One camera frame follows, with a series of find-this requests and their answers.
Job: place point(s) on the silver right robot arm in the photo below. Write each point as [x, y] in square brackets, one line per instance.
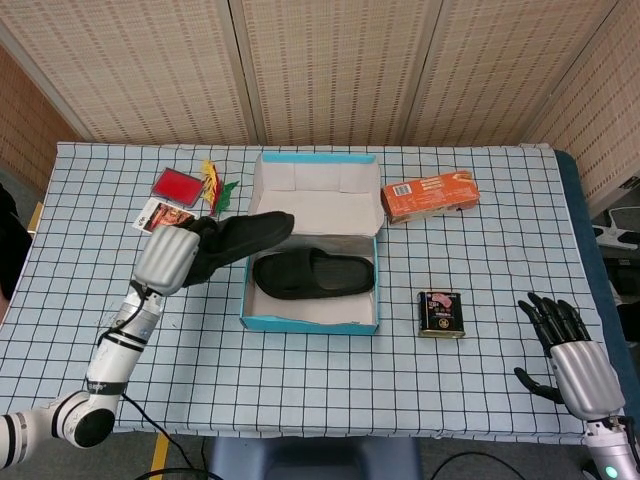
[612, 450]

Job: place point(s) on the woven bamboo screen panel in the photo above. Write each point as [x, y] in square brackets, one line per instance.
[610, 125]
[500, 65]
[335, 65]
[25, 110]
[150, 65]

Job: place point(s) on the black rubber slipper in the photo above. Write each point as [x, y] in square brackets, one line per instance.
[310, 275]
[250, 235]

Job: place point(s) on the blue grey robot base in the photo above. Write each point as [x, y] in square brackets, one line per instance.
[310, 460]

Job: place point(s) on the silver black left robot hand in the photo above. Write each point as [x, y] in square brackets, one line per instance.
[167, 257]

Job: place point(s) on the red flat case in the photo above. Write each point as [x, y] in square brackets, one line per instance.
[175, 186]

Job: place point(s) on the white office chair base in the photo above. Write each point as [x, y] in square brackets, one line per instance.
[617, 227]

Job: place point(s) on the feather shuttlecock with green base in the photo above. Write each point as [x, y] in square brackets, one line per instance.
[215, 192]

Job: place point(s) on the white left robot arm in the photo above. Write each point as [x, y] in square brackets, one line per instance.
[110, 360]

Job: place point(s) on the black fabric object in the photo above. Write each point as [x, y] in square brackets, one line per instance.
[10, 250]

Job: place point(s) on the photo postcard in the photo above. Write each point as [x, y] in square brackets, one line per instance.
[160, 215]

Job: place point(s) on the white checkered tablecloth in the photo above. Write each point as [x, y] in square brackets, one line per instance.
[350, 375]

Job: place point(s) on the blue cardboard shoe box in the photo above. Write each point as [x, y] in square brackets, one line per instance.
[320, 205]

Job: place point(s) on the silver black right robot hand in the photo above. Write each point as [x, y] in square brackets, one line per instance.
[585, 380]

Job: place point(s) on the black luncheon meat can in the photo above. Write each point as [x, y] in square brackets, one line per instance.
[441, 315]

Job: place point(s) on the orange cardboard box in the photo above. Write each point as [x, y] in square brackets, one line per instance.
[425, 200]

